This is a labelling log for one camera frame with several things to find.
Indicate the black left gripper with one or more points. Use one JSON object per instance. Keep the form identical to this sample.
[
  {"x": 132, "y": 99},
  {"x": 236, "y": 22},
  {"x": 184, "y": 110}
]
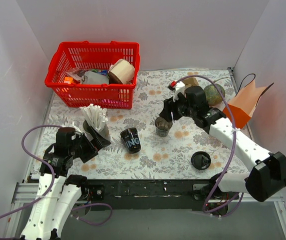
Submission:
[{"x": 91, "y": 147}]

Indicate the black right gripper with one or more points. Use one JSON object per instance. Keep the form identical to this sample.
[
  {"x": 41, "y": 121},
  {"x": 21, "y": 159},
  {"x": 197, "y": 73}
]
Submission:
[{"x": 170, "y": 110}]

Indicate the transparent dark cup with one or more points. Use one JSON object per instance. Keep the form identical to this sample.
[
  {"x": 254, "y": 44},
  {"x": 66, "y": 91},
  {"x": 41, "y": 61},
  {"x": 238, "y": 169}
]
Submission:
[{"x": 162, "y": 127}]

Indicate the black printed coffee cup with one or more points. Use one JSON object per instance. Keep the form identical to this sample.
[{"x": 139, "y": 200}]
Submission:
[{"x": 131, "y": 140}]

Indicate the black coffee cup lid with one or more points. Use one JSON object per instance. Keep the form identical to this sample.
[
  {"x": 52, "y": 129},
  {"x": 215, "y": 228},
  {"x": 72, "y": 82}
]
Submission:
[{"x": 201, "y": 160}]

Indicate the red plastic shopping basket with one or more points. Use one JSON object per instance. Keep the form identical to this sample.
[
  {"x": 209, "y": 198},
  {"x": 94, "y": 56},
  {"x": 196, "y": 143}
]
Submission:
[{"x": 83, "y": 73}]

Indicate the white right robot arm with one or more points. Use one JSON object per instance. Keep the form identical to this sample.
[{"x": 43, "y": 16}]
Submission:
[{"x": 266, "y": 170}]

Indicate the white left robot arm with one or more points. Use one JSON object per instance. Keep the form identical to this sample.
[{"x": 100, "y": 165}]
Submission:
[{"x": 57, "y": 191}]

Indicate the grey tin straw holder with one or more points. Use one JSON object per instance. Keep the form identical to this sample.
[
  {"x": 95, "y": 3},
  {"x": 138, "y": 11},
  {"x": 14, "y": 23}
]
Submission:
[{"x": 104, "y": 132}]

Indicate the floral table mat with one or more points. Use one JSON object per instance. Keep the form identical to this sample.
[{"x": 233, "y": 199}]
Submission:
[{"x": 166, "y": 157}]

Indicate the brown cardboard cup carrier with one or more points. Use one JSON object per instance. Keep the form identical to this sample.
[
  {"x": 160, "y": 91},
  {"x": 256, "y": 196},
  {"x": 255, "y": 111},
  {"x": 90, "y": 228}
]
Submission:
[{"x": 191, "y": 81}]

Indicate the green netted melon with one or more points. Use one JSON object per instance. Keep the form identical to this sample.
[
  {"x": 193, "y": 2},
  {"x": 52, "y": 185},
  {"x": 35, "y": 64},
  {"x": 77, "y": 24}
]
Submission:
[{"x": 214, "y": 96}]

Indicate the beige paper wrapped roll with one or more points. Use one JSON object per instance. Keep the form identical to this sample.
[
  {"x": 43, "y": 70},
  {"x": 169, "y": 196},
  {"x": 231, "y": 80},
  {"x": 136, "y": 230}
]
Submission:
[{"x": 122, "y": 72}]

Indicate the grey wrapped package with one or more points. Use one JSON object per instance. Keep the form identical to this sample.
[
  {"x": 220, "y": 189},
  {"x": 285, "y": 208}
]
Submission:
[{"x": 94, "y": 78}]

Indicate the orange snack box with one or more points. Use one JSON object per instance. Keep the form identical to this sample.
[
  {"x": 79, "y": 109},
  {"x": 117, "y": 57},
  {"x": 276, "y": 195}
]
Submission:
[{"x": 69, "y": 80}]

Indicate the orange paper bag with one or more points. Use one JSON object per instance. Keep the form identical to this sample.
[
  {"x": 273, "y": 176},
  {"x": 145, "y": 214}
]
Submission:
[{"x": 245, "y": 102}]

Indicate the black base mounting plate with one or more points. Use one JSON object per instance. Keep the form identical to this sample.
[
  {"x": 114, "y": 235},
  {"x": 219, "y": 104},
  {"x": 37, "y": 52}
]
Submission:
[{"x": 140, "y": 194}]

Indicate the aluminium frame rail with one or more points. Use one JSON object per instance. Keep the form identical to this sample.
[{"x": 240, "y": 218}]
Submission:
[{"x": 248, "y": 220}]

